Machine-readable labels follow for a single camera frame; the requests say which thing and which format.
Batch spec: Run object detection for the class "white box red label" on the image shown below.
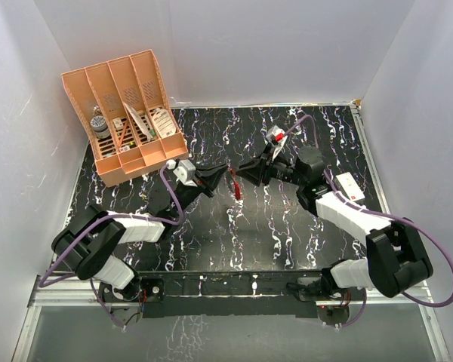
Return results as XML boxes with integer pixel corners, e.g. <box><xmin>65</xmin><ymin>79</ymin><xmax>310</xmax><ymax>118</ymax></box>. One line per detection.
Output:
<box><xmin>334</xmin><ymin>172</ymin><xmax>365</xmax><ymax>204</ymax></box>

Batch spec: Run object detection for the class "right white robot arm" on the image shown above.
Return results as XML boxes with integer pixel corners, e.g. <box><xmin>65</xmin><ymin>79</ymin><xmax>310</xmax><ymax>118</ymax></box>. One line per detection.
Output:
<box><xmin>236</xmin><ymin>145</ymin><xmax>433</xmax><ymax>299</ymax></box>

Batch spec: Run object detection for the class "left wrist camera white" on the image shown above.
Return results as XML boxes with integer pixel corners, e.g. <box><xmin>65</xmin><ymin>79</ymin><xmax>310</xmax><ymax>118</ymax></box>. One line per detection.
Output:
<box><xmin>166</xmin><ymin>159</ymin><xmax>196</xmax><ymax>187</ymax></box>

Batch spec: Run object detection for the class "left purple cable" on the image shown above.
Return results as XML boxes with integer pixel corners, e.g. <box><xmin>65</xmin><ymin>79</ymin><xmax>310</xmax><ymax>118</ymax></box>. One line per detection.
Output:
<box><xmin>39</xmin><ymin>165</ymin><xmax>186</xmax><ymax>328</ymax></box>

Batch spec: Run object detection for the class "red pencil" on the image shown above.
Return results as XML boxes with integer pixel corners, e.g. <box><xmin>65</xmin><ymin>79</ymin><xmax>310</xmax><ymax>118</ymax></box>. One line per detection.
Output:
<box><xmin>118</xmin><ymin>120</ymin><xmax>130</xmax><ymax>149</ymax></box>

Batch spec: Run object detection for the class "white labelled packet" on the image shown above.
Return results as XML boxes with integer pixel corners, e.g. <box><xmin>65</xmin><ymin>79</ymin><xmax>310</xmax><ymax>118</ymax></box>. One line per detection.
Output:
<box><xmin>152</xmin><ymin>108</ymin><xmax>177</xmax><ymax>138</ymax></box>

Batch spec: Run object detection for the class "steel key holder red handle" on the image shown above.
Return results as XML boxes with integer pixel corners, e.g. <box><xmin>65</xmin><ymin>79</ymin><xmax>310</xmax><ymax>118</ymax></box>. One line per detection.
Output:
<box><xmin>227</xmin><ymin>168</ymin><xmax>242</xmax><ymax>201</ymax></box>

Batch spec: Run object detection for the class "small grey jar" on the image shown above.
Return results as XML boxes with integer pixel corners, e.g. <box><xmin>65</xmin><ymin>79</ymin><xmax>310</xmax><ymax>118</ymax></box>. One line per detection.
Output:
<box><xmin>90</xmin><ymin>115</ymin><xmax>110</xmax><ymax>139</ymax></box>

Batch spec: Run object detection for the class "small white eraser block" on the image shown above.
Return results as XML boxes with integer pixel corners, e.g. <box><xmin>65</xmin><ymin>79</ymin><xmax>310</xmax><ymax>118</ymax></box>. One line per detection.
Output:
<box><xmin>112</xmin><ymin>118</ymin><xmax>124</xmax><ymax>130</ymax></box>

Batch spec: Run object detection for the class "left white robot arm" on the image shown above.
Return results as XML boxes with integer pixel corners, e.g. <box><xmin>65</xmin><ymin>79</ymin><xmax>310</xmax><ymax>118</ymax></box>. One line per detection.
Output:
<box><xmin>46</xmin><ymin>159</ymin><xmax>228</xmax><ymax>301</ymax></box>

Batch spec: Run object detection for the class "white paper card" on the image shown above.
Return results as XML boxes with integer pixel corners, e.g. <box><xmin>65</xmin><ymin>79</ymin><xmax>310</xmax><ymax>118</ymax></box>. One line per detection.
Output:
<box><xmin>123</xmin><ymin>102</ymin><xmax>153</xmax><ymax>141</ymax></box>

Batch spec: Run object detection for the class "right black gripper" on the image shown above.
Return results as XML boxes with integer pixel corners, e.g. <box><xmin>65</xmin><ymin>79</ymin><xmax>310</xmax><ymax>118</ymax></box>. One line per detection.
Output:
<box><xmin>236</xmin><ymin>144</ymin><xmax>306</xmax><ymax>187</ymax></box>

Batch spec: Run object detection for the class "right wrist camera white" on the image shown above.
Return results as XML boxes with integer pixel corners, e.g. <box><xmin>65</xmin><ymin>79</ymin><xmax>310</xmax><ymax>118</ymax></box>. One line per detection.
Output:
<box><xmin>266</xmin><ymin>125</ymin><xmax>288</xmax><ymax>161</ymax></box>

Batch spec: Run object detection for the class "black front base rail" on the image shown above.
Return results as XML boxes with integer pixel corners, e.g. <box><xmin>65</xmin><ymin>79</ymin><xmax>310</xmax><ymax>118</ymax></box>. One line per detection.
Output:
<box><xmin>140</xmin><ymin>270</ymin><xmax>320</xmax><ymax>318</ymax></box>

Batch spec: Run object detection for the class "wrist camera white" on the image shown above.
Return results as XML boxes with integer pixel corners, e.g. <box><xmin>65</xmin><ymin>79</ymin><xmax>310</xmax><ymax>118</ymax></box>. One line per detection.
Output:
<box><xmin>266</xmin><ymin>125</ymin><xmax>288</xmax><ymax>161</ymax></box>
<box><xmin>166</xmin><ymin>159</ymin><xmax>196</xmax><ymax>187</ymax></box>

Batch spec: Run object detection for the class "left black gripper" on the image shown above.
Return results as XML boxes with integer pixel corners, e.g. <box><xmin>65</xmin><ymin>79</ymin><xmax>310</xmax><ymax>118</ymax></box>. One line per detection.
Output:
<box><xmin>169</xmin><ymin>164</ymin><xmax>228</xmax><ymax>219</ymax></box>

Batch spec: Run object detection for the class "peach desk organizer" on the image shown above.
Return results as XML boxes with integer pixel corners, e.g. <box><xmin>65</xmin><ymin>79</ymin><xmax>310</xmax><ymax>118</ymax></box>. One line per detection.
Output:
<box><xmin>61</xmin><ymin>50</ymin><xmax>189</xmax><ymax>187</ymax></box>

